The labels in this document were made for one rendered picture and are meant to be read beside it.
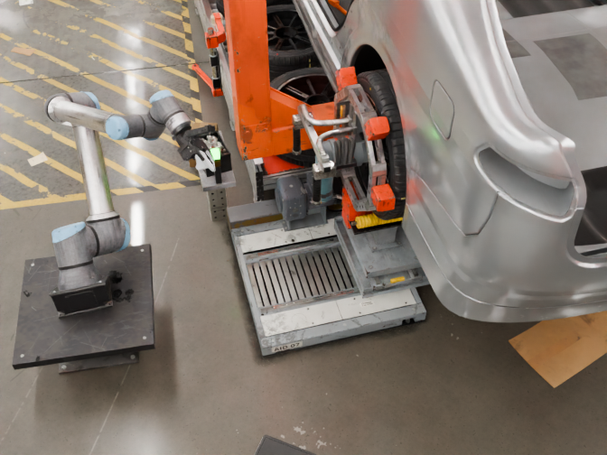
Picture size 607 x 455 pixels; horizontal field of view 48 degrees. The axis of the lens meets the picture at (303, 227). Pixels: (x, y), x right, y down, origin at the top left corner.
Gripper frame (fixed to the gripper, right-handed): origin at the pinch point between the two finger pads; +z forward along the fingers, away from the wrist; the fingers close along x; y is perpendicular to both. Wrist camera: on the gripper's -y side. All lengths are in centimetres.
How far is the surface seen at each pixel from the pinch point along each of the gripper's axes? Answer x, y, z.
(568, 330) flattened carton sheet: -130, -44, 141
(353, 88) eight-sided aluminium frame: -53, -48, -2
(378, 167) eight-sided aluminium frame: -42, -40, 32
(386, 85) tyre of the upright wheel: -51, -60, 6
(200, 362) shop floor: -43, 87, 53
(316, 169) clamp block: -34.0, -20.8, 18.5
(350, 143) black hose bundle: -39, -37, 18
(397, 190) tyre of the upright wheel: -47, -40, 44
